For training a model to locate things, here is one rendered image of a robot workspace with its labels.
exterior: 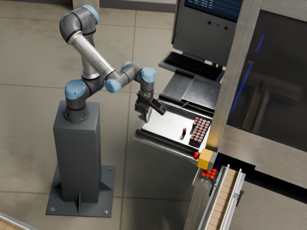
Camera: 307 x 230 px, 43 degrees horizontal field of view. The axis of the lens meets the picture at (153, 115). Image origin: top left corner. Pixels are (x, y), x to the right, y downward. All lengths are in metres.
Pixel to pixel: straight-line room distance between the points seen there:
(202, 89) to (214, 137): 0.66
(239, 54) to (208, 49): 1.27
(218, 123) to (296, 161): 0.39
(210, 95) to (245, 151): 0.67
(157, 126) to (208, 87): 0.50
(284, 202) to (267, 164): 0.26
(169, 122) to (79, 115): 0.53
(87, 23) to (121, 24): 2.69
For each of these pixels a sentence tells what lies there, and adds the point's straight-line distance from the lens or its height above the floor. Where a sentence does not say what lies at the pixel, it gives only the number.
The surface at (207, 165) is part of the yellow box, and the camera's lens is 1.91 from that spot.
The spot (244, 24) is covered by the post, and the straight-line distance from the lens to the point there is 1.51.
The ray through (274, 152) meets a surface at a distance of 1.87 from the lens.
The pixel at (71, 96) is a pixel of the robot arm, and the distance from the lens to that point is 2.23.
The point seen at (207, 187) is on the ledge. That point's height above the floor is 0.88.
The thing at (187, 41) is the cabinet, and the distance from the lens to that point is 2.87.
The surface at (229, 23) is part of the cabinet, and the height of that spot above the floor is 1.15.
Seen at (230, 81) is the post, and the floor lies 1.46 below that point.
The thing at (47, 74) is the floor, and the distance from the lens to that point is 3.99.
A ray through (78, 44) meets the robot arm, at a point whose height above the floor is 1.34.
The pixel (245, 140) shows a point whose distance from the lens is 1.85.
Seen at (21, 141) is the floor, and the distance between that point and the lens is 3.37.
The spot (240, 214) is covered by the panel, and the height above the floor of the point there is 0.59.
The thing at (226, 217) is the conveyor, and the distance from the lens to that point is 1.84.
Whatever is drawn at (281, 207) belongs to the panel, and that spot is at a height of 0.79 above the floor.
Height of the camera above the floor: 2.45
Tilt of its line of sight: 44 degrees down
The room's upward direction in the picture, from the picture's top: 6 degrees clockwise
